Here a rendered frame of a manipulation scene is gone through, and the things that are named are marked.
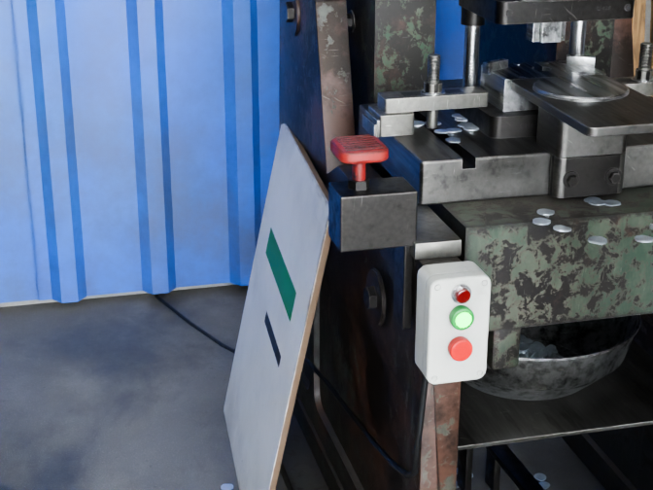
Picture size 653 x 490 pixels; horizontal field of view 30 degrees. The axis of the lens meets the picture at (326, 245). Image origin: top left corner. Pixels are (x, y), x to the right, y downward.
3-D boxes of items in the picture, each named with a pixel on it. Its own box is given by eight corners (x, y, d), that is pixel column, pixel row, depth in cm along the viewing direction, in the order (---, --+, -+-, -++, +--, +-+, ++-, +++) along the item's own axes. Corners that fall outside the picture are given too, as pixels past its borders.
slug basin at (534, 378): (676, 406, 177) (683, 344, 173) (455, 435, 169) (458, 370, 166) (575, 312, 208) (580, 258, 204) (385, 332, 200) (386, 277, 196)
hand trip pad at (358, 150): (391, 210, 144) (392, 149, 141) (341, 215, 143) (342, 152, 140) (374, 192, 151) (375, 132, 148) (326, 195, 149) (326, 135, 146)
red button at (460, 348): (472, 360, 143) (473, 338, 142) (450, 363, 142) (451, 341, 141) (468, 356, 144) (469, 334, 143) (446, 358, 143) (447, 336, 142)
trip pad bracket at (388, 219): (415, 332, 151) (420, 182, 144) (340, 340, 149) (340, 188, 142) (400, 312, 157) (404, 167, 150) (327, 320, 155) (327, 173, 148)
